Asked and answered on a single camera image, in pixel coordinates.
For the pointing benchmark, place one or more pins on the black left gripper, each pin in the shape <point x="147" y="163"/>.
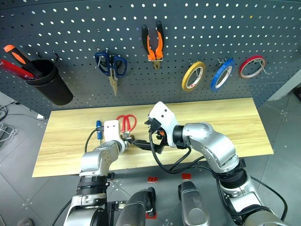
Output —
<point x="128" y="144"/>

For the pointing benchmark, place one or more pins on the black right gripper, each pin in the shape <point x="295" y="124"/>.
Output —
<point x="156" y="131"/>

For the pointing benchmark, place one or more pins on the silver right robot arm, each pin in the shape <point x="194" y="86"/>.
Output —
<point x="211" y="143"/>

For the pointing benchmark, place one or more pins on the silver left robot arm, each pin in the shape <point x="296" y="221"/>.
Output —
<point x="94" y="160"/>

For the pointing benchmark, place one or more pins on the yellow tape roll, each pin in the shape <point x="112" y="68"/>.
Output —
<point x="185" y="78"/>

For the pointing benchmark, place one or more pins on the blue tape roll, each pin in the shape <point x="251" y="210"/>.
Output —
<point x="215" y="78"/>

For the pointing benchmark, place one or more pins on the metal yellow tape hook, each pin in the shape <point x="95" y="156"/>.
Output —
<point x="194" y="61"/>

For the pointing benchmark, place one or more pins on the metal blue tape hook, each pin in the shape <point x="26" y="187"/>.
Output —
<point x="224" y="61"/>

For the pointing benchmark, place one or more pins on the red tape roll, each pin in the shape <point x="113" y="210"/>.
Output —
<point x="242" y="68"/>

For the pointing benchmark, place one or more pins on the dark grey metal pegboard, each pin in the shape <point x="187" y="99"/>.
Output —
<point x="70" y="35"/>

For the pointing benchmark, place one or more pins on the metal red tape hook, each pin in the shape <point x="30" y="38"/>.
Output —
<point x="262" y="66"/>

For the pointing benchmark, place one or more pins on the dark grey rounded robot leg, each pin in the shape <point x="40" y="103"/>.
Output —
<point x="134" y="207"/>
<point x="192" y="204"/>

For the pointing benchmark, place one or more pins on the metal pliers holder loop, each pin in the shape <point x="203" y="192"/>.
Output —
<point x="155" y="60"/>

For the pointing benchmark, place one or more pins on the orange and black pliers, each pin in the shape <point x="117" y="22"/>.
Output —
<point x="151" y="55"/>

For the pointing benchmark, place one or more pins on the metal scissors peg hook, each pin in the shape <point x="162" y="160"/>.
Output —
<point x="101" y="55"/>

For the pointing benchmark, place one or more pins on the small white floor box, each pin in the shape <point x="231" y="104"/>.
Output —
<point x="40" y="116"/>

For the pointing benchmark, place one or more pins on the black cylindrical tool cup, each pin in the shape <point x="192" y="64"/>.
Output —
<point x="51" y="87"/>

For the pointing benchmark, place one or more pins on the black cup holder hook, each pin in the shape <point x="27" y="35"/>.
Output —
<point x="56" y="56"/>

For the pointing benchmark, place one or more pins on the orange and black screwdriver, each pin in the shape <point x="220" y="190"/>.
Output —
<point x="23" y="62"/>

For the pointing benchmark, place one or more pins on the red flat hand tool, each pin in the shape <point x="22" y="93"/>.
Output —
<point x="14" y="69"/>

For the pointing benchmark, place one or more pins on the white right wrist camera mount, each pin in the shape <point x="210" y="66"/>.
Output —
<point x="164" y="117"/>

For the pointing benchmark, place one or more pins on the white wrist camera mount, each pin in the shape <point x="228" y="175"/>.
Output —
<point x="164" y="117"/>
<point x="110" y="131"/>

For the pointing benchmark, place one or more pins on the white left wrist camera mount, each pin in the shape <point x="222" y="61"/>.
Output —
<point x="110" y="131"/>

